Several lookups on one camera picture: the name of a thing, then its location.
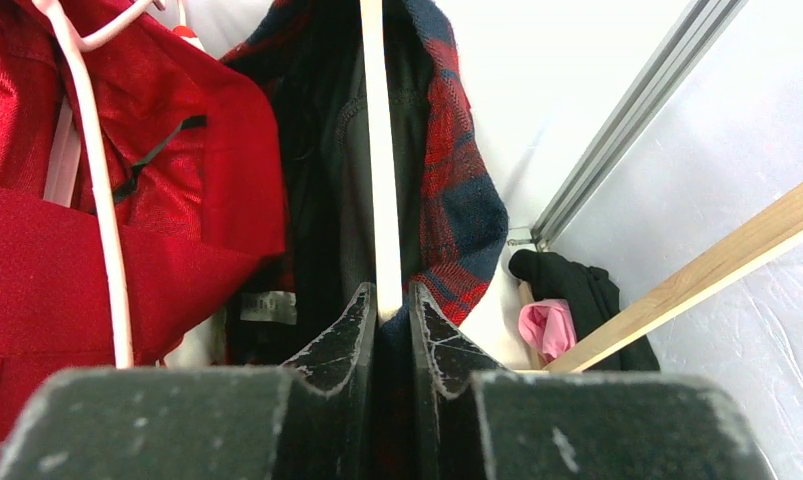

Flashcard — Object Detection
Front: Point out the aluminium corner rail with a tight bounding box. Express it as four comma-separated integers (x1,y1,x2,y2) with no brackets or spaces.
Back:
507,0,746,251

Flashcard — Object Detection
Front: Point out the red navy plaid skirt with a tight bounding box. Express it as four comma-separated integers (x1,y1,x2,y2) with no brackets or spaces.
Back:
225,1,508,479

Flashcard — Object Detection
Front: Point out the pink cloth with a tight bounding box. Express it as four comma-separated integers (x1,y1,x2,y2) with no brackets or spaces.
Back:
518,299,577,364

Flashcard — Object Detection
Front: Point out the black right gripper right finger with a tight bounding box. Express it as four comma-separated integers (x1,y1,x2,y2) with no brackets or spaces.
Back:
409,283,771,479

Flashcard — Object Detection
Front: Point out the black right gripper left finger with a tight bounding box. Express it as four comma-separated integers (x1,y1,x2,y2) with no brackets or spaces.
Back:
0,283,377,479

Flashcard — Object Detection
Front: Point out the pink plastic hanger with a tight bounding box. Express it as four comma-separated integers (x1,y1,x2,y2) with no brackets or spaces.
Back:
33,0,151,369

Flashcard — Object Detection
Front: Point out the red dress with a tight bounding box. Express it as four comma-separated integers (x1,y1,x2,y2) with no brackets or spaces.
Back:
0,1,287,446

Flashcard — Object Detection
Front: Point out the black shirt with flower print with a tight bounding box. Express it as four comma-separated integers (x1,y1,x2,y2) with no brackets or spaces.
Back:
508,250,620,342

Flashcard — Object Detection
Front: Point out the wooden clothes rack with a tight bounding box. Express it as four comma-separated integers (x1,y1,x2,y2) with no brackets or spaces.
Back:
537,182,803,373

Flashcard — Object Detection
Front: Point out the beige plastic hanger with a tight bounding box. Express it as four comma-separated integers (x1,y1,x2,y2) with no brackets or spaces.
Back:
359,0,403,324

